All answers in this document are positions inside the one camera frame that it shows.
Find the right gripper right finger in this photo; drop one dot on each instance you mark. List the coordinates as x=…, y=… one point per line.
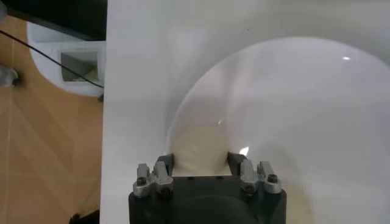
x=253, y=179

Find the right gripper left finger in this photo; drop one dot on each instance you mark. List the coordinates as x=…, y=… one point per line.
x=152, y=182

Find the round white plate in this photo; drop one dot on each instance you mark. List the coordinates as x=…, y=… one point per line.
x=304, y=106

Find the grey round floor object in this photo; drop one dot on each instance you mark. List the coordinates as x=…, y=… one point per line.
x=7, y=77

